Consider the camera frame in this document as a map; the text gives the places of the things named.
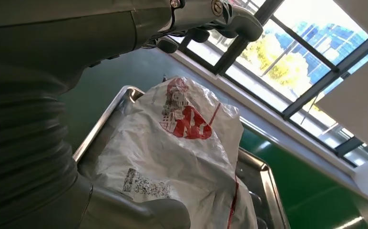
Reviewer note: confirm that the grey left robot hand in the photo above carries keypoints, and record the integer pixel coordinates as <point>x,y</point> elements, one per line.
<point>61,38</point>

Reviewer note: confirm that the white package red print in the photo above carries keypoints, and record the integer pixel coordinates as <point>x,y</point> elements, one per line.
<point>171,164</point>

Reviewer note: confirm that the dark framed window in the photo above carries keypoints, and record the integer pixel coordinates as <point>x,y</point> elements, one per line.
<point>297,63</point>

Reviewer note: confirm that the white electronic scale steel tray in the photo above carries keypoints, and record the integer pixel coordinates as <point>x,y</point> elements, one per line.
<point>263,180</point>

